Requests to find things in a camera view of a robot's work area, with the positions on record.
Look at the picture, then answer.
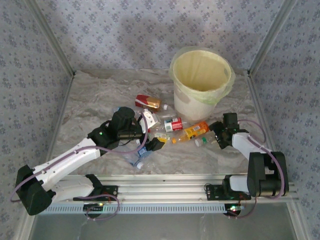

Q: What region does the clear bottle white green label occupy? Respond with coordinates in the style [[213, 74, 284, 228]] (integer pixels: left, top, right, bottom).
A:
[[152, 131, 173, 144]]

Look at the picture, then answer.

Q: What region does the blue label bottle white cap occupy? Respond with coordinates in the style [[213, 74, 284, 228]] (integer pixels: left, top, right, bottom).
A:
[[136, 139, 154, 161]]

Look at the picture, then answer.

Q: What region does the clear bottle red white label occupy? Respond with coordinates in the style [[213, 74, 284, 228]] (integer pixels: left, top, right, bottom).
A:
[[156, 117, 191, 133]]

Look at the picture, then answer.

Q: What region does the orange juice bottle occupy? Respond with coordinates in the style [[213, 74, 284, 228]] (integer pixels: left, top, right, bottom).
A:
[[171, 121, 210, 145]]

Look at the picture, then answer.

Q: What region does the clear bottle green ring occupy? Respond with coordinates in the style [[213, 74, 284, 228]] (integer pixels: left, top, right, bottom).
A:
[[194, 136, 220, 148]]

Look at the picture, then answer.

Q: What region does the clear water bottle white cap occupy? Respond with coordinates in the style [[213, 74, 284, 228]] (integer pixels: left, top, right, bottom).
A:
[[122, 148, 145, 170]]

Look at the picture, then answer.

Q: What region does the cream plastic bin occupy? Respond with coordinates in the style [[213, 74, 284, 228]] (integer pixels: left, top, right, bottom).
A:
[[169, 46, 236, 105]]

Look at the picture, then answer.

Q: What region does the red gold label bottle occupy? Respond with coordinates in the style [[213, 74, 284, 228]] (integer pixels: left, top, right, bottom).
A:
[[134, 93, 169, 112]]

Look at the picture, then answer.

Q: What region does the black controller board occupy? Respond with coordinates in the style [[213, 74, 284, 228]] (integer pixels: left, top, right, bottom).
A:
[[83, 202, 105, 213], [224, 203, 245, 216]]

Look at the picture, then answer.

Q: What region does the aluminium extrusion rail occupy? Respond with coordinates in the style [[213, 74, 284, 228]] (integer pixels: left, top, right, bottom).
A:
[[53, 181, 300, 204], [61, 174, 251, 183]]

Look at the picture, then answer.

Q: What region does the aluminium table side rail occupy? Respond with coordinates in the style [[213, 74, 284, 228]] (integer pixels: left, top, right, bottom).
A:
[[246, 70, 286, 183], [46, 71, 77, 176]]

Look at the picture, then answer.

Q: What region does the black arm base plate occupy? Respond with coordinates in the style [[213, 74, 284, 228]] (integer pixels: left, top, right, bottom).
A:
[[204, 183, 252, 201], [99, 184, 119, 198]]

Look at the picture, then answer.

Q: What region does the grey slotted cable duct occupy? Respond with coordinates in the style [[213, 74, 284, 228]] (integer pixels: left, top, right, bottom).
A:
[[44, 202, 230, 215]]

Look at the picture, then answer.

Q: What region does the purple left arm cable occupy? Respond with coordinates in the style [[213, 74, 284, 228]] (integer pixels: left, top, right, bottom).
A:
[[9, 111, 149, 222]]

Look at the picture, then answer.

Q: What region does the aluminium frame post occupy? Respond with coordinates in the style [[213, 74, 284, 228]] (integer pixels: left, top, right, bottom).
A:
[[24, 0, 77, 77], [248, 0, 299, 75]]

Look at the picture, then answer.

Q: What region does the aluminium frame leg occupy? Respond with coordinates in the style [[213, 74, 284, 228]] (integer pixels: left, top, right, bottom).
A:
[[18, 215, 36, 240], [286, 201, 310, 240]]

